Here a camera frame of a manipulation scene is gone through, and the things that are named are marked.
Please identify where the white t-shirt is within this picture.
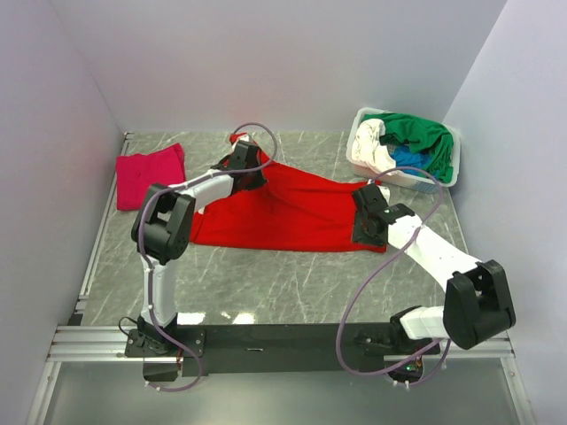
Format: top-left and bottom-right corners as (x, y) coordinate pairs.
(351, 119), (396, 174)

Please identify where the folded magenta t-shirt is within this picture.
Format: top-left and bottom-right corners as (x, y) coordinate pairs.
(115, 143), (185, 212)

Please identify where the blue t-shirt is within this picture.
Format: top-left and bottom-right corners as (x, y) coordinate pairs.
(391, 145), (432, 178)

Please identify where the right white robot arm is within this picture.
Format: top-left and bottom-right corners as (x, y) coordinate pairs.
(352, 184), (517, 353)

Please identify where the white plastic laundry basket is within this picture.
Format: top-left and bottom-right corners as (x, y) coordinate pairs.
(346, 106), (462, 193)

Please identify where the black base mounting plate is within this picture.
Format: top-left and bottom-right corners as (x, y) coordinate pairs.
(125, 323), (432, 382)

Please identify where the green t-shirt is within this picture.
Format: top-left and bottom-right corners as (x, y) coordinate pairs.
(362, 112), (454, 183)

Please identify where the aluminium frame rail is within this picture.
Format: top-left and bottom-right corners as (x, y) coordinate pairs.
(46, 322), (515, 362)

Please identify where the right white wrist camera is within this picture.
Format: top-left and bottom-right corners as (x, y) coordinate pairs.
(378, 186), (391, 203)

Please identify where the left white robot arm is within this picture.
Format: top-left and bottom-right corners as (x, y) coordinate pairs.
(131, 138), (266, 356)

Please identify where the red t-shirt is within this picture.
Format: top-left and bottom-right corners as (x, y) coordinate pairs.
(190, 149), (386, 253)

